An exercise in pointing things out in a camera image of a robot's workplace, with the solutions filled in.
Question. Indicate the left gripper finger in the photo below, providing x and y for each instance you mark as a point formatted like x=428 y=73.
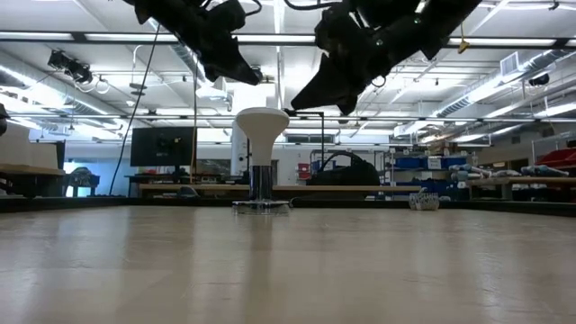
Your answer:
x=231 y=67

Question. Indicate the white mushroom-shaped lightbulb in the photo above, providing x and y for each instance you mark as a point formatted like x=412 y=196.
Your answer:
x=262 y=130

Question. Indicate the chrome socket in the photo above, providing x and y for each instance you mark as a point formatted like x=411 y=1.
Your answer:
x=261 y=182

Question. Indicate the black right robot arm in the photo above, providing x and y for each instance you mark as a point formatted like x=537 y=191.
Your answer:
x=450 y=22

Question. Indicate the black duffel bag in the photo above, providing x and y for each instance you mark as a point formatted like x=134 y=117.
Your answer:
x=355 y=175

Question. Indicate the yellow hanging tag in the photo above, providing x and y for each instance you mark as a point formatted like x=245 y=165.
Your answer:
x=463 y=46

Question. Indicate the small red box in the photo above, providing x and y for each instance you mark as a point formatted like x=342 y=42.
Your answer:
x=304 y=171

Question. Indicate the beige wooden desk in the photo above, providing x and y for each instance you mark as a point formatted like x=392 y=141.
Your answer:
x=337 y=189

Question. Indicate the metal shelf with blue bins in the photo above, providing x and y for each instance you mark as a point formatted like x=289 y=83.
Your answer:
x=414 y=163

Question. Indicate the black computer monitor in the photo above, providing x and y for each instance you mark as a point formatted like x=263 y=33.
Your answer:
x=162 y=146

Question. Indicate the blue white patterned cup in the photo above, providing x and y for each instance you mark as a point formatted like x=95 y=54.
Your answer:
x=424 y=202

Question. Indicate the white ceiling air vent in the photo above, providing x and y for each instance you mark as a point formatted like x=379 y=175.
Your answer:
x=510 y=64

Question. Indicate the grey blue rolled bundle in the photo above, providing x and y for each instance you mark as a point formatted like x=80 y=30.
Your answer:
x=544 y=171
x=468 y=172

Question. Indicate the black overhead light bar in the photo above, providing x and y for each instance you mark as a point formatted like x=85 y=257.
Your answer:
x=531 y=42

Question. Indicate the small black ceiling fixture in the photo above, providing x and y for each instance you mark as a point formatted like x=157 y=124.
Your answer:
x=539 y=80

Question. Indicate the wooden workbench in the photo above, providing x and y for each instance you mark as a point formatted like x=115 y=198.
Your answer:
x=522 y=181

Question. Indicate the red storage bin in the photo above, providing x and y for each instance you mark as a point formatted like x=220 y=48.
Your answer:
x=558 y=158

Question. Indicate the small pale cardboard box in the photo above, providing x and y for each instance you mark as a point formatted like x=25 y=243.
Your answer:
x=44 y=156

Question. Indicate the large pale cardboard box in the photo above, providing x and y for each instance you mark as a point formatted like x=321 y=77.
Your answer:
x=13 y=146

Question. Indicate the wooden side table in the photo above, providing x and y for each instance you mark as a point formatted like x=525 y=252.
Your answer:
x=27 y=171

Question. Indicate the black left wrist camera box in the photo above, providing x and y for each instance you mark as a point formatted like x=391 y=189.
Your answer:
x=231 y=15

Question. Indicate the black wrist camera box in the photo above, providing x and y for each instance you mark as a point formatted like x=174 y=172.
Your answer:
x=231 y=15
x=335 y=27

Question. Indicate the thin black metal frame stand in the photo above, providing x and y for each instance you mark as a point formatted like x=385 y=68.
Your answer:
x=322 y=135

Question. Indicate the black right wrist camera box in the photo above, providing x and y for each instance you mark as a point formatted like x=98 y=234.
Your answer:
x=335 y=27

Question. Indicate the silver ceiling air duct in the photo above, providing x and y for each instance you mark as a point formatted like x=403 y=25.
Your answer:
x=495 y=85
x=27 y=72

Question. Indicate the black ceiling-mounted camera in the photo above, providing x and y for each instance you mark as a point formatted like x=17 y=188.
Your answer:
x=72 y=67

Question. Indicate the black aluminium rig frame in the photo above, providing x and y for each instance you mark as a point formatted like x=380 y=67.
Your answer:
x=90 y=204

